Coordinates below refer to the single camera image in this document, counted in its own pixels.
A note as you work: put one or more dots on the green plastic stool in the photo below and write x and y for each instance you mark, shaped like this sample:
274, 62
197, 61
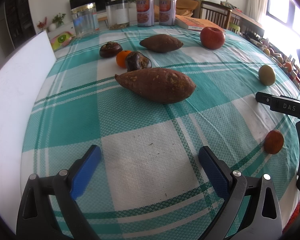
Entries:
234, 28

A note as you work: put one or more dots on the kiwi print pouch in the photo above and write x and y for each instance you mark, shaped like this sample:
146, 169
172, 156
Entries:
61, 40

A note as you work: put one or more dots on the red flowers in vase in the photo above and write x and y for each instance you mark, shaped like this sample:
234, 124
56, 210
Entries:
42, 25

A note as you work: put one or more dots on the right red-white can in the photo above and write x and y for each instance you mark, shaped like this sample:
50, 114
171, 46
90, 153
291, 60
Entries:
167, 10

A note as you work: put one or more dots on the dark brown wrinkled fruit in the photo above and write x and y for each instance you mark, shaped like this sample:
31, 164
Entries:
136, 61

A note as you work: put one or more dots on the large sweet potato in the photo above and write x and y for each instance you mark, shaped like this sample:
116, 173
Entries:
159, 85

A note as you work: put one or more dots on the red apple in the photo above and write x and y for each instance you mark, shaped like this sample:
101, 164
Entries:
212, 38

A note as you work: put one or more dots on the wooden dining chair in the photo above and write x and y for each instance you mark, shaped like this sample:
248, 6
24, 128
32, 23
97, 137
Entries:
216, 13

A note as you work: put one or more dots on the orange mandarin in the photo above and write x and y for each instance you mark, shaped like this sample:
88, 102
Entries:
121, 58

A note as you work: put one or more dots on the small green-brown pear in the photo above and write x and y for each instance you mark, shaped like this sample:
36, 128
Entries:
266, 75

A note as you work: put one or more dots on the dark mangosteen far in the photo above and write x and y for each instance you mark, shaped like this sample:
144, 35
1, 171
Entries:
110, 49

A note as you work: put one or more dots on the small sweet potato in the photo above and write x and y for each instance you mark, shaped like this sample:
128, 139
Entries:
161, 43

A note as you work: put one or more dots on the red-white can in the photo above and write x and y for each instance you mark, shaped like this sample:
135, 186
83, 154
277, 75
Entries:
167, 10
145, 13

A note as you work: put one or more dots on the orange lounge chair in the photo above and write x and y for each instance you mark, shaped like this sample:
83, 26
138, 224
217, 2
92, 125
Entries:
184, 7

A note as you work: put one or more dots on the orange book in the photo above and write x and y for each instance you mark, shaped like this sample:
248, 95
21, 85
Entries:
194, 24

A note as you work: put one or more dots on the teal plaid tablecloth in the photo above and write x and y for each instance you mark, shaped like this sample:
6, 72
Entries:
149, 183

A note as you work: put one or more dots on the black television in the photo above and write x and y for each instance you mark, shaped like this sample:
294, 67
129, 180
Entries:
100, 4

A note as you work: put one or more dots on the fruit basket on side table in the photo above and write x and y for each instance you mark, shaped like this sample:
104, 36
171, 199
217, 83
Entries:
278, 55

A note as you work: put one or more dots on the wooden desk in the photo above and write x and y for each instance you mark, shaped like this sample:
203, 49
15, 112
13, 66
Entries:
246, 23

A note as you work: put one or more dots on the gold-lid glass jar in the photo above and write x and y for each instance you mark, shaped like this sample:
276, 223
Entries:
85, 20

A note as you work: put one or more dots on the left red-white can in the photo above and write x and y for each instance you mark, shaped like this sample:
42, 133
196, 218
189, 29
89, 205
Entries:
145, 13

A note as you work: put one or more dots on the green plant white vase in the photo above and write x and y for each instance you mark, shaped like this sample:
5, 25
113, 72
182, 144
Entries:
57, 21

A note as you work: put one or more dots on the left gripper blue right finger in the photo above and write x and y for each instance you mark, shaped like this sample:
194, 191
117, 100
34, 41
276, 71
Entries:
217, 172

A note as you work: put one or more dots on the small red-orange fruit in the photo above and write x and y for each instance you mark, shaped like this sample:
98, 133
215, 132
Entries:
273, 142

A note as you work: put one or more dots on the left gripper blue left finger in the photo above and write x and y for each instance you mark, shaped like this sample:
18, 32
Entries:
82, 170

